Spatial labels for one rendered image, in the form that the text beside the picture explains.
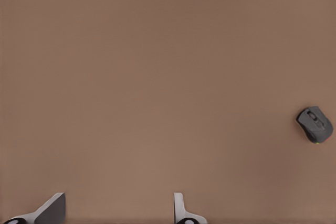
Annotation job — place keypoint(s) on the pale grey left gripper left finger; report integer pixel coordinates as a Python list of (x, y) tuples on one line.
[(51, 209)]

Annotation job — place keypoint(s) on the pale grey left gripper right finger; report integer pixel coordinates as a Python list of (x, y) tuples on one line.
[(179, 208)]

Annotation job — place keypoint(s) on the dark grey computer mouse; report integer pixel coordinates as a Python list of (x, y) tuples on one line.
[(315, 124)]

